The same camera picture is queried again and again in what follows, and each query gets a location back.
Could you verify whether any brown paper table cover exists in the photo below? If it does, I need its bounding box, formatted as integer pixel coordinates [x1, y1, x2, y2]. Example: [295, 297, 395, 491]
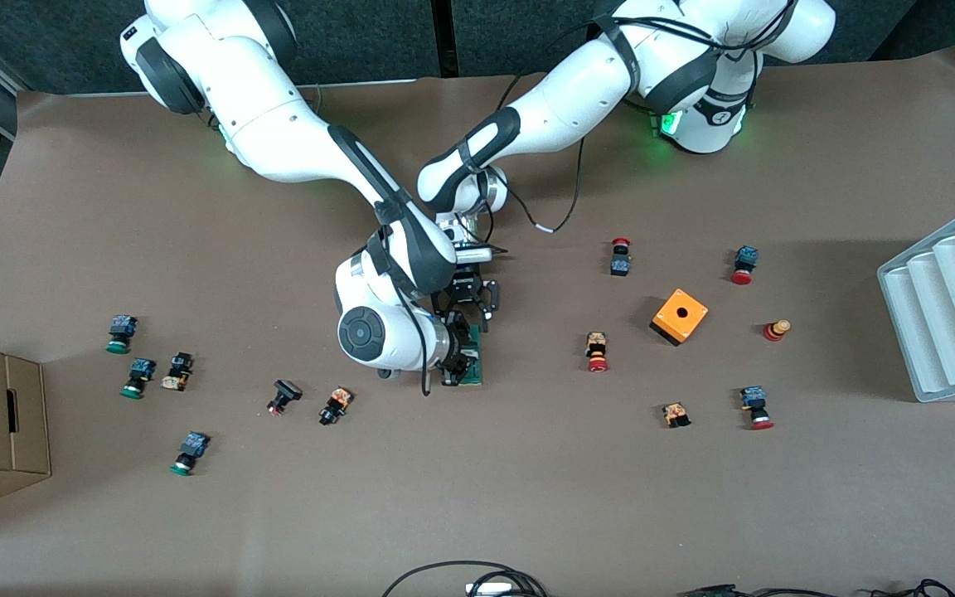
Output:
[0, 46, 955, 597]

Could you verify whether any red mushroom button orange block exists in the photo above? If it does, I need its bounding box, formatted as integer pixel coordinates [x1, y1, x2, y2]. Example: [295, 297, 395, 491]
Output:
[584, 331, 611, 374]

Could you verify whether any white ribbed plastic tray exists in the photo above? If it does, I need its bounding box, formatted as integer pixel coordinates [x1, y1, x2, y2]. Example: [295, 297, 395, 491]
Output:
[877, 197, 955, 405]

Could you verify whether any thin black curled cable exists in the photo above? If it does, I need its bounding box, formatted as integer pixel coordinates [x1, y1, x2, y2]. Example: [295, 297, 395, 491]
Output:
[870, 578, 955, 597]

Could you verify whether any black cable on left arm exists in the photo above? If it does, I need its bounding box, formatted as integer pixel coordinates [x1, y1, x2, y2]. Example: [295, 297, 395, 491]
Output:
[486, 0, 797, 235]

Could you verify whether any green terminal block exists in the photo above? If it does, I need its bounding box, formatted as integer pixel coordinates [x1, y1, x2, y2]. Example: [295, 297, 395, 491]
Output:
[463, 322, 486, 387]

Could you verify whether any black looped cable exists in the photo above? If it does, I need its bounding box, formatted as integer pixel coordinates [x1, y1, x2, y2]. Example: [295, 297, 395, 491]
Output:
[381, 561, 549, 597]

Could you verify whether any black cable bundle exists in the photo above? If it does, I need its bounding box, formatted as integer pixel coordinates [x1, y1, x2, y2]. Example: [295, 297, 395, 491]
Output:
[676, 584, 827, 597]

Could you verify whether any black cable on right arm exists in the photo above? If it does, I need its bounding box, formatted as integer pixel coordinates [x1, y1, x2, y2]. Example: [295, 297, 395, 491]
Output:
[415, 311, 435, 397]

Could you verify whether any red mushroom button blue block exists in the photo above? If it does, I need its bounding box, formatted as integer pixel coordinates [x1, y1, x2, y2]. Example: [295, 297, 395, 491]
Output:
[730, 245, 759, 286]
[739, 385, 776, 431]

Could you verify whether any orange button enclosure box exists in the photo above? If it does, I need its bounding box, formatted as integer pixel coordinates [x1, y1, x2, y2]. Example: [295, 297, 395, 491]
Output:
[648, 288, 710, 347]

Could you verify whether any black selector switch orange block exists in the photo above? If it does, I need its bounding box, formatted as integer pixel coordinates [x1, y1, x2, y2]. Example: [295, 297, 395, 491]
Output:
[318, 386, 355, 427]
[160, 352, 195, 392]

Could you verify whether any green mushroom push button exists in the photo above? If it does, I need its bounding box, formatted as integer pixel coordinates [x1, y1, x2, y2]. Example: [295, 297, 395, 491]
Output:
[106, 314, 139, 356]
[169, 431, 211, 478]
[119, 357, 157, 400]

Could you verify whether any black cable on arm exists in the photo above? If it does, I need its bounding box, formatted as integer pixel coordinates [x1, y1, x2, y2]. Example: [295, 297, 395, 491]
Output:
[415, 311, 435, 397]
[486, 0, 797, 235]

